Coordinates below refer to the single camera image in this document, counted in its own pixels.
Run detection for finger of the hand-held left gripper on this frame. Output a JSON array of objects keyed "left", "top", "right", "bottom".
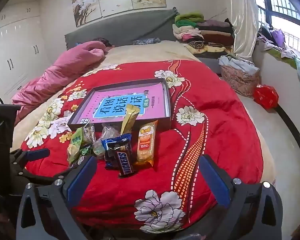
[
  {"left": 9, "top": 148, "right": 51, "bottom": 167},
  {"left": 14, "top": 165, "right": 65, "bottom": 186}
]

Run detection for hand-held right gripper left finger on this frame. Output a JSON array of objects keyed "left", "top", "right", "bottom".
[{"left": 16, "top": 155, "right": 98, "bottom": 240}]

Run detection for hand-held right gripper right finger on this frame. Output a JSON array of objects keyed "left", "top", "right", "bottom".
[{"left": 199, "top": 154, "right": 283, "bottom": 240}]

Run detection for green candy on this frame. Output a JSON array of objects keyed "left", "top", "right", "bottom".
[{"left": 80, "top": 146, "right": 94, "bottom": 157}]

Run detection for green milk candy packet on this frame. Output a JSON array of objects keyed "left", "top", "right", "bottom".
[{"left": 67, "top": 127, "right": 95, "bottom": 165}]

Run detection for brown chocolate bar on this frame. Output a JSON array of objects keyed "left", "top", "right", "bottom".
[{"left": 114, "top": 148, "right": 137, "bottom": 178}]

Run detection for clear square biscuit packet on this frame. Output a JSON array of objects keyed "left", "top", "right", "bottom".
[{"left": 82, "top": 123, "right": 97, "bottom": 143}]

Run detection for blue snack packet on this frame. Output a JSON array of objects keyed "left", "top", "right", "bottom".
[{"left": 101, "top": 133, "right": 132, "bottom": 169}]

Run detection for clear candy wrapper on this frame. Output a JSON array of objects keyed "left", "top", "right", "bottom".
[{"left": 93, "top": 124, "right": 121, "bottom": 159}]

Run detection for orange rice cracker packet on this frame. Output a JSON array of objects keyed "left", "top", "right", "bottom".
[{"left": 134, "top": 120, "right": 158, "bottom": 167}]

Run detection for gold stick packet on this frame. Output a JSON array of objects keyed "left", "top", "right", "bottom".
[{"left": 120, "top": 104, "right": 140, "bottom": 135}]

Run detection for dark grey cardboard box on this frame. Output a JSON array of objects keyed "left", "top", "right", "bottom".
[{"left": 67, "top": 78, "right": 172, "bottom": 132}]

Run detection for red floral blanket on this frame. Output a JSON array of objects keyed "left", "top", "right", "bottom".
[{"left": 21, "top": 59, "right": 264, "bottom": 234}]

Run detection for pink quilt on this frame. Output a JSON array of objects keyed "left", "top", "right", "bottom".
[{"left": 12, "top": 41, "right": 108, "bottom": 120}]

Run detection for white wardrobe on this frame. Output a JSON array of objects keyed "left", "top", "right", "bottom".
[{"left": 0, "top": 1, "right": 50, "bottom": 100}]

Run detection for red plastic bag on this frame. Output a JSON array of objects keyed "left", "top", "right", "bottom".
[{"left": 253, "top": 84, "right": 279, "bottom": 110}]

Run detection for floral fabric basket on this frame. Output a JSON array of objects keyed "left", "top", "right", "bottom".
[{"left": 220, "top": 65, "right": 262, "bottom": 98}]

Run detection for pink book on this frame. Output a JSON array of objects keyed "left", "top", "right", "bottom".
[{"left": 76, "top": 83, "right": 168, "bottom": 125}]

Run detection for grey bedside bench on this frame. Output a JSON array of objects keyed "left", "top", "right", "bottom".
[{"left": 197, "top": 51, "right": 234, "bottom": 74}]

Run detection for pale clothes in basket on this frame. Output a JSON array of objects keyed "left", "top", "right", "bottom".
[{"left": 218, "top": 54, "right": 260, "bottom": 75}]

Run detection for dark cloth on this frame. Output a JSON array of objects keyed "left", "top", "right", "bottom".
[{"left": 91, "top": 37, "right": 115, "bottom": 49}]

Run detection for pile of folded clothes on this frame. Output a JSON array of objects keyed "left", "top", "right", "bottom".
[{"left": 172, "top": 11, "right": 237, "bottom": 54}]

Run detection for heap of clothes on sill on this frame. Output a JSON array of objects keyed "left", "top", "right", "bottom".
[{"left": 257, "top": 25, "right": 300, "bottom": 90}]

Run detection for blue patterned cloth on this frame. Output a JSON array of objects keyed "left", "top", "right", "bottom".
[{"left": 132, "top": 37, "right": 162, "bottom": 46}]

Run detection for cream curtain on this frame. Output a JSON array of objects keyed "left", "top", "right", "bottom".
[{"left": 225, "top": 0, "right": 259, "bottom": 62}]

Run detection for grey headboard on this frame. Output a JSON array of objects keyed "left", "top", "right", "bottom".
[{"left": 64, "top": 7, "right": 178, "bottom": 50}]

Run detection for barred window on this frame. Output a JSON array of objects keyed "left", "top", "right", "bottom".
[{"left": 251, "top": 0, "right": 300, "bottom": 60}]

